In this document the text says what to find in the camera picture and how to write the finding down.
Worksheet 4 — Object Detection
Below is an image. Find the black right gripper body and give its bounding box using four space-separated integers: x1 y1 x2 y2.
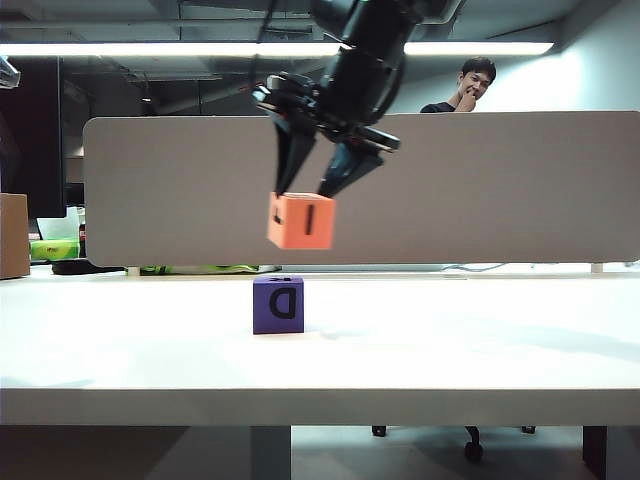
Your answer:
252 47 406 153

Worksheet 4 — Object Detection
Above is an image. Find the white paper bag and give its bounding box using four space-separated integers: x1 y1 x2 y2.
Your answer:
36 206 82 244

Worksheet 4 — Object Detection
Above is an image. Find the grey desk divider panel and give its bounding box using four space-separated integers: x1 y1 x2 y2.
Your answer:
82 110 640 269

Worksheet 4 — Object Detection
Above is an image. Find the black zipper pouch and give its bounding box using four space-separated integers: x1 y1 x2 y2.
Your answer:
51 259 127 276

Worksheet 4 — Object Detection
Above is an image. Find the black office chair base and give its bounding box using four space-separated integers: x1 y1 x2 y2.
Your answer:
371 425 537 462

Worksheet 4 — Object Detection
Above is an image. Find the green tissue pack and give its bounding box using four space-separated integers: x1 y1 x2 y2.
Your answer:
29 239 82 262

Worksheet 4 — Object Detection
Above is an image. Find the dark computer monitor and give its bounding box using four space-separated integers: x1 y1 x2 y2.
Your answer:
0 56 67 219

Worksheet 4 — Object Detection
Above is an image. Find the long ceiling light strip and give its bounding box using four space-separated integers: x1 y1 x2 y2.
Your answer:
0 41 557 58

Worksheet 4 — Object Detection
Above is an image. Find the green packaging under divider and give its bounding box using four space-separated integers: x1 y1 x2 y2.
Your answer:
139 264 260 276

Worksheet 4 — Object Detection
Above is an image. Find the orange letter foam block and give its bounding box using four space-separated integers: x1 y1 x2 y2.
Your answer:
266 191 335 250

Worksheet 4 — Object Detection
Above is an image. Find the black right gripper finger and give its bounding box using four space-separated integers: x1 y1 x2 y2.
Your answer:
317 141 385 199
272 118 321 196

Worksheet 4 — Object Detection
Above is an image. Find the purple letter foam block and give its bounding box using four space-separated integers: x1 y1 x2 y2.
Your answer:
252 274 305 335

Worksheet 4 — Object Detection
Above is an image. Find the person in black shirt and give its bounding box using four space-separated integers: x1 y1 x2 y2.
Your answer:
419 56 498 114

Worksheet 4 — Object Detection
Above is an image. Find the brown cardboard box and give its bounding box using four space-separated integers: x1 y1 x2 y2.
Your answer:
0 193 32 280

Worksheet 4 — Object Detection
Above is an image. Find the red cap drink bottle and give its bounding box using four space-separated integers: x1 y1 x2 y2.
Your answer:
76 207 88 259

